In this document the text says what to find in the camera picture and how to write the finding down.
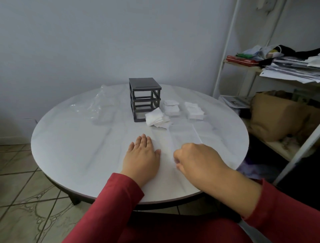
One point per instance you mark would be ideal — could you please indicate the person's right hand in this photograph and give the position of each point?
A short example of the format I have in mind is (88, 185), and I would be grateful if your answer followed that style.
(200, 161)

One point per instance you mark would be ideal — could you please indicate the person's left hand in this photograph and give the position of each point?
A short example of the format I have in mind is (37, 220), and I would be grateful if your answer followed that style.
(141, 162)

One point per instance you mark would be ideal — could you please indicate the person's left middle finger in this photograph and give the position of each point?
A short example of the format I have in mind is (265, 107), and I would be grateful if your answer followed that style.
(143, 140)

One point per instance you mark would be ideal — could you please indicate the person's left thumb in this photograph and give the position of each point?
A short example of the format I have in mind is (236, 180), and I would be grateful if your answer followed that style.
(157, 153)

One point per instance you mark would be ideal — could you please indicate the person's right fingers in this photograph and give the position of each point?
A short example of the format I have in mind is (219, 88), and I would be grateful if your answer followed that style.
(179, 159)

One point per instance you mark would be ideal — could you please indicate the person's left little finger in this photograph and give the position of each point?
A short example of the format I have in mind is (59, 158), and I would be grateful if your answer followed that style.
(130, 147)

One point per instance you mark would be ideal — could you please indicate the person's left forearm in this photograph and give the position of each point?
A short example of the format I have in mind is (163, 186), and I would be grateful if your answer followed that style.
(107, 210)

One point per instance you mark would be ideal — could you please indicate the person's right forearm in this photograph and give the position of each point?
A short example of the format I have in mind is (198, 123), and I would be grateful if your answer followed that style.
(260, 202)

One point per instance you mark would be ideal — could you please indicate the fanned white gauze pad stack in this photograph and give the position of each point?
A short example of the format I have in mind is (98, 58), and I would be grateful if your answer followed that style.
(156, 117)

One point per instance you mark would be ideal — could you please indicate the flat clear plastic sleeve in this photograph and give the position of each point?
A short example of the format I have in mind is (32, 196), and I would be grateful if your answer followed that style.
(190, 135)

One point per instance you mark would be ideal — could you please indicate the small white gauze pad stack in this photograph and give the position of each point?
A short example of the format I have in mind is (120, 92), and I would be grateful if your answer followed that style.
(172, 108)

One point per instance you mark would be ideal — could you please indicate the round white marble table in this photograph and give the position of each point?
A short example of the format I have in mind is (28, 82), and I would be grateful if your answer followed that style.
(82, 150)

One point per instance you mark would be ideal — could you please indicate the wide white gauze pad stack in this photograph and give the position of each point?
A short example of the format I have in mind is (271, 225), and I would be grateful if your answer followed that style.
(194, 110)

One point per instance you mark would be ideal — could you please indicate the crumpled clear plastic bag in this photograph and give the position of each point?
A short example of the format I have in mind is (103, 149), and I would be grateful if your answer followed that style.
(100, 105)

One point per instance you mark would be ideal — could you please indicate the person's red trousers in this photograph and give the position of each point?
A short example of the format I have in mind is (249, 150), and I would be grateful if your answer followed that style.
(180, 231)

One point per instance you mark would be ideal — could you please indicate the purple cloth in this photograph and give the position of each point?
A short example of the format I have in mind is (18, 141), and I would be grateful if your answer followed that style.
(255, 170)

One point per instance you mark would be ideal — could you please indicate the grey magazine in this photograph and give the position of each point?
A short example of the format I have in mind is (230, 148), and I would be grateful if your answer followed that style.
(237, 101)

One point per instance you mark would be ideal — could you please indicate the brown paper bag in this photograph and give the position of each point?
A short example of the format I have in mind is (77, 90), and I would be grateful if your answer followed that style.
(272, 115)

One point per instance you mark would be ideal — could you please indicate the red book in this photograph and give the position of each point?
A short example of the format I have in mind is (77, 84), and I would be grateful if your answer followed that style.
(241, 60)

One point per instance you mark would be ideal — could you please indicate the white metal shelf rack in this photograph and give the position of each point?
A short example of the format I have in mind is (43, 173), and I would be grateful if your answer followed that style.
(297, 152)

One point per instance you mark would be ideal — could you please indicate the green marker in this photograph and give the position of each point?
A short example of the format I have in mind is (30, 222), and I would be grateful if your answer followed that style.
(243, 55)

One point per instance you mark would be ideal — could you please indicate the white printed plastic bag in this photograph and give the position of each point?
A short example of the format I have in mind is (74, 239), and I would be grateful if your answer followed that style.
(261, 52)

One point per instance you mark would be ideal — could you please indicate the stack of white papers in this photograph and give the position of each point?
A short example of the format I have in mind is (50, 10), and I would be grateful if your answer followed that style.
(292, 68)

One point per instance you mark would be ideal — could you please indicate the black cloth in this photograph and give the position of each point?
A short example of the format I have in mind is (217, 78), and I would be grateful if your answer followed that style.
(300, 53)

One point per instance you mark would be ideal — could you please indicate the black plastic drawer frame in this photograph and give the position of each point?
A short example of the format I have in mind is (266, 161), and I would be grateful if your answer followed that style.
(143, 99)

